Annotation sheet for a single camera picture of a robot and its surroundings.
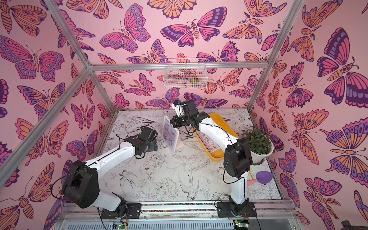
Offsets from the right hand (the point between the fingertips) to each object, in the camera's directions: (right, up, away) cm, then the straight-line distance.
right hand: (172, 119), depth 85 cm
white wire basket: (+8, +31, +10) cm, 34 cm away
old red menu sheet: (-2, -9, +5) cm, 10 cm away
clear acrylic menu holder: (+4, -17, +10) cm, 20 cm away
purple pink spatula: (+54, -34, -2) cm, 63 cm away
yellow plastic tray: (+31, -23, +10) cm, 40 cm away
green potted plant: (+51, -15, -4) cm, 53 cm away
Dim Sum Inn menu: (+26, -18, +12) cm, 34 cm away
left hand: (-14, -15, +4) cm, 21 cm away
